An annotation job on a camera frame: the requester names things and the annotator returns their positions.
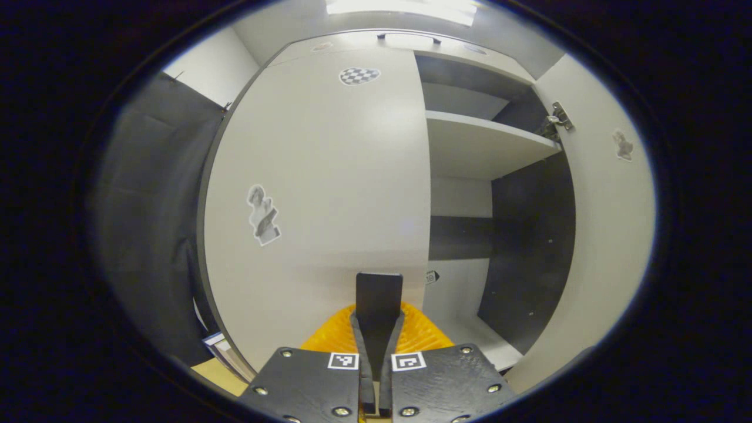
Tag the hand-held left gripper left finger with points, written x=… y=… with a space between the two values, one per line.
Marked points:
x=364 y=376

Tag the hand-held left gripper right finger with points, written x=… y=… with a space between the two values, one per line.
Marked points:
x=386 y=376

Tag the white double-door shoe cabinet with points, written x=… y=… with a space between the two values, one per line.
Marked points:
x=482 y=147

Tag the metal door hinge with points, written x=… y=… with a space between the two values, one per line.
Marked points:
x=561 y=116

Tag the white book with dark picture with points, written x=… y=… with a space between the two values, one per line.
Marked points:
x=226 y=352

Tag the black backdrop cloth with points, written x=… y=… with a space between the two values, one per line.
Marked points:
x=147 y=235

